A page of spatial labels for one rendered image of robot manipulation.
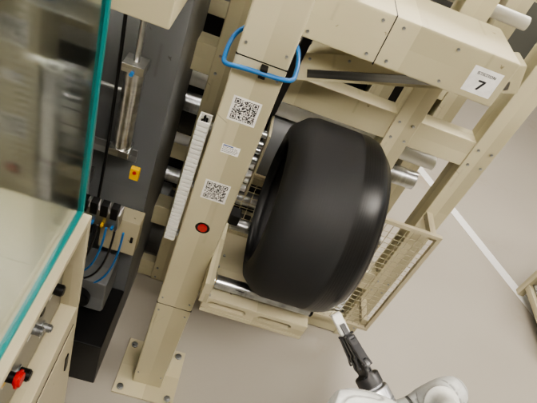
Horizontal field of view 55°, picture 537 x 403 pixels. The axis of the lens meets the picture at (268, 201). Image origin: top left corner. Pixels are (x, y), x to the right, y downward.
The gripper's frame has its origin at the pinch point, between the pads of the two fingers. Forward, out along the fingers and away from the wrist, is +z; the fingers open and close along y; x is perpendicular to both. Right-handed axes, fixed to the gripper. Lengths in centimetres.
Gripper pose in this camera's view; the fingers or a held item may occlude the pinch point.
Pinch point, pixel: (340, 323)
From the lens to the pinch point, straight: 162.2
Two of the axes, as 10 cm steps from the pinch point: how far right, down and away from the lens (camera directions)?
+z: -4.4, -8.8, 1.5
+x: 8.7, -3.8, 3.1
